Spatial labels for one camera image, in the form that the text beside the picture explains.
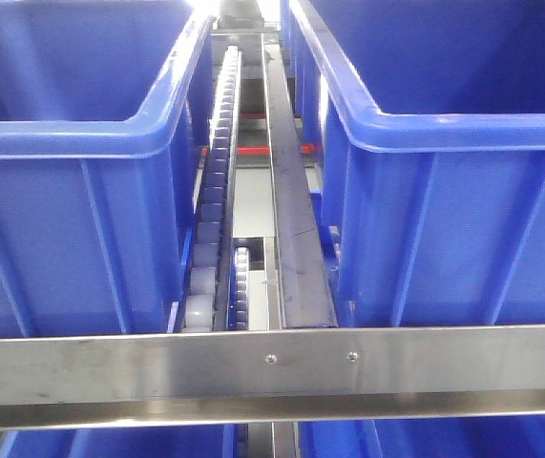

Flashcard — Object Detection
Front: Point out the roller conveyor track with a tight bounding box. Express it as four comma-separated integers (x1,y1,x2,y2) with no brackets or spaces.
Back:
174,46,242,333

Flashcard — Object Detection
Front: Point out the right steel flow rack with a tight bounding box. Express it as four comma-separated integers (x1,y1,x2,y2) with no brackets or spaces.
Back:
0,13,545,458

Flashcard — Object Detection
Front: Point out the blue bin lower rack near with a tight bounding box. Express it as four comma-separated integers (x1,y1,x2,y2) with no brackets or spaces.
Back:
283,1,545,327

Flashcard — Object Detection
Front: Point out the blue bin rack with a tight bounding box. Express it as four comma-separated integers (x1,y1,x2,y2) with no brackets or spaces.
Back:
0,1,213,338
283,1,545,327

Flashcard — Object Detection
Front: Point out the blue bin lower rack middle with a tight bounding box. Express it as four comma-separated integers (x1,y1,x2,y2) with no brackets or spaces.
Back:
0,1,213,338

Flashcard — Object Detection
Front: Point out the lower left blue bin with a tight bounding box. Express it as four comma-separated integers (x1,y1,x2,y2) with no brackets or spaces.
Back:
0,425,240,457

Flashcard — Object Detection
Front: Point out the blue bin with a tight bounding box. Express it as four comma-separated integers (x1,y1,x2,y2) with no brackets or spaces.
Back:
0,425,240,457
299,415,545,457

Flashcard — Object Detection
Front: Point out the lower right blue bin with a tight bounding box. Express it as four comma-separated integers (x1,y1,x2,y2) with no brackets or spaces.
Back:
299,415,545,457

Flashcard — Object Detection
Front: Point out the steel divider rail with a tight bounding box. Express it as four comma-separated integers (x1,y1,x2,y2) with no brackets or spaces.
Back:
261,32,338,329

